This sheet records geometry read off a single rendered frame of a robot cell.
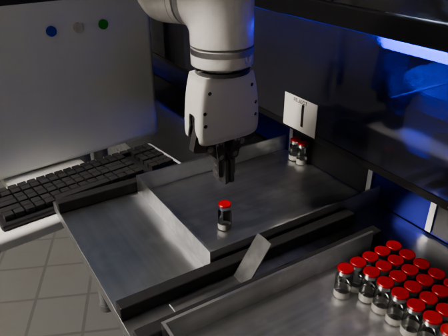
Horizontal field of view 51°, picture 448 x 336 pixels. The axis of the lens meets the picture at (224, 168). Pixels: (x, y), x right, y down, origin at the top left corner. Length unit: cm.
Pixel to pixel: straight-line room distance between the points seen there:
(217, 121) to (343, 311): 29
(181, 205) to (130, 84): 47
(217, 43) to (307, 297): 35
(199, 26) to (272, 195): 37
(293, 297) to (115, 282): 24
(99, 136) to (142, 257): 55
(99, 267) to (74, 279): 139
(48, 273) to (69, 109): 113
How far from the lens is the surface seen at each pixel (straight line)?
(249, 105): 66
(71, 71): 113
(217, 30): 59
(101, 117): 119
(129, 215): 81
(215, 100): 62
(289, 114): 85
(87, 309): 195
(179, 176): 89
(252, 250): 65
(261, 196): 84
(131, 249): 73
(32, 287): 211
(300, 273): 66
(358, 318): 63
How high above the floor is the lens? 132
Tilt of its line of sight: 28 degrees down
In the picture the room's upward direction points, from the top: straight up
